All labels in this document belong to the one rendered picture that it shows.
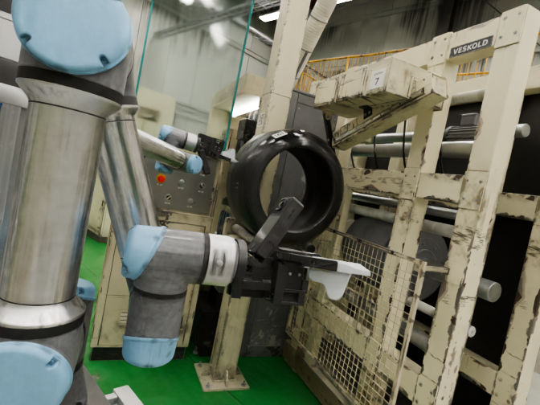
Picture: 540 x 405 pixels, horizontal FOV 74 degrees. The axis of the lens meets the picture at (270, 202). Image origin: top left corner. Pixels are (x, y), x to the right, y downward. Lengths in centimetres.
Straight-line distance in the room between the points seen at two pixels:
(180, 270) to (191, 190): 169
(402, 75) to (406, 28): 1125
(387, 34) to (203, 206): 1146
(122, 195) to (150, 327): 21
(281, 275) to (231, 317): 158
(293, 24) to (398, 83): 76
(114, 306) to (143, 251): 176
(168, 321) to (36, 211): 21
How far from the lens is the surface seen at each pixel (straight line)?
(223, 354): 221
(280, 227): 56
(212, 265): 51
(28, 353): 51
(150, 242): 50
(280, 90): 204
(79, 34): 47
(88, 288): 67
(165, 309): 53
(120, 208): 62
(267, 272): 56
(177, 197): 217
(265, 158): 157
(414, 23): 1286
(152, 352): 55
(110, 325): 230
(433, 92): 162
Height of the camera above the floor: 117
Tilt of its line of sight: 3 degrees down
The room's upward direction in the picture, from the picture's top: 11 degrees clockwise
